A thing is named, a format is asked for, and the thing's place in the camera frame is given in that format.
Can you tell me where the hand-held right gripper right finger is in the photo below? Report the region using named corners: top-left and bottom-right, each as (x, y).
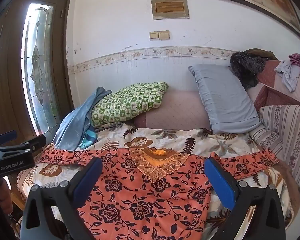
top-left (204, 157), bottom-right (287, 240)

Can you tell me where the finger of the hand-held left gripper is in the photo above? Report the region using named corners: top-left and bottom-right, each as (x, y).
top-left (0, 130), bottom-right (17, 148)
top-left (16, 134), bottom-right (47, 153)

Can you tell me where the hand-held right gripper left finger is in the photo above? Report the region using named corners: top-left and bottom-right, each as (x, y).
top-left (19, 157), bottom-right (103, 240)

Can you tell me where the orange floral dress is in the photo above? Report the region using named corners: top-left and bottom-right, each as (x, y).
top-left (40, 146), bottom-right (279, 240)

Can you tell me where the blue-grey sweater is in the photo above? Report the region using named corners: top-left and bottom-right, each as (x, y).
top-left (52, 87), bottom-right (113, 151)

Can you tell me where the turquoise striped sweater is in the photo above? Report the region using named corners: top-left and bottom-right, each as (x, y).
top-left (79, 126), bottom-right (98, 149)

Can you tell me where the wooden door with stained glass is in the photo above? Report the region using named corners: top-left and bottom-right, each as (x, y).
top-left (0, 0), bottom-right (74, 142)

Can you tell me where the cream leaf-print blanket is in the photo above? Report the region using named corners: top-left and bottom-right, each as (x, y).
top-left (16, 124), bottom-right (294, 230)

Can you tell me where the grey pillow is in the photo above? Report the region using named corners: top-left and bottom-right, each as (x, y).
top-left (188, 64), bottom-right (263, 134)

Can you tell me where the pink bolster cushion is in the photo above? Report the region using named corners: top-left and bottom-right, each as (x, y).
top-left (134, 90), bottom-right (213, 130)

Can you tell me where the green checked pillow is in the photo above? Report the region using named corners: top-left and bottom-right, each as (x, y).
top-left (91, 81), bottom-right (169, 128)

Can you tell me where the pink patchwork sofa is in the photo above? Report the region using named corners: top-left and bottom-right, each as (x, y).
top-left (246, 60), bottom-right (300, 110)

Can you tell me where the dark furry cloth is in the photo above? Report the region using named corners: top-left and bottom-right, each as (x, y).
top-left (230, 51), bottom-right (265, 90)

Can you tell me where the light grey garment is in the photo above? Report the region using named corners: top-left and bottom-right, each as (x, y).
top-left (274, 60), bottom-right (300, 93)

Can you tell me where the brown cloth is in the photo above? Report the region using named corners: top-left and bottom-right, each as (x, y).
top-left (247, 48), bottom-right (278, 62)

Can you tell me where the double light switch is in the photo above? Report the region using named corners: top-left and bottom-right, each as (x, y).
top-left (149, 30), bottom-right (170, 41)

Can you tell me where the framed wall plaque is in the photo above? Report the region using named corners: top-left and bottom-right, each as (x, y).
top-left (151, 0), bottom-right (190, 20)

